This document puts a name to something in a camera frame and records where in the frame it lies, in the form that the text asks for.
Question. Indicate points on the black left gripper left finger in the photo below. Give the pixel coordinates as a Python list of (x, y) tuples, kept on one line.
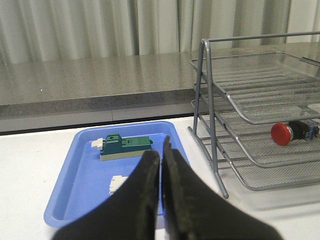
[(129, 214)]

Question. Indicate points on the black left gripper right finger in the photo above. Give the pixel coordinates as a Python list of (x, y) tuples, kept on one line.
[(193, 211)]

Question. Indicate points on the silver mesh tray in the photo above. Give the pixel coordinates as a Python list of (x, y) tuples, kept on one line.
[(240, 139), (268, 87), (300, 169)]

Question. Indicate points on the red emergency push button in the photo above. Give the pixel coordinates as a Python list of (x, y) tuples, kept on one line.
[(284, 133)]

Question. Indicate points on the white circuit breaker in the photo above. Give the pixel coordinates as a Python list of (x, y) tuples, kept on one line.
[(116, 182)]

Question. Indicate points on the blue plastic tray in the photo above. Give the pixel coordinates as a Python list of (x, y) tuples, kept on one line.
[(84, 180)]

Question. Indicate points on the green terminal block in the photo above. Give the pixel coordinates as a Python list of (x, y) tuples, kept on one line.
[(116, 147)]

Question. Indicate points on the grey stone counter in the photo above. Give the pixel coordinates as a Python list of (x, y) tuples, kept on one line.
[(96, 89)]

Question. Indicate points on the silver wire rack frame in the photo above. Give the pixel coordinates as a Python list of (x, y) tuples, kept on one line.
[(206, 106)]

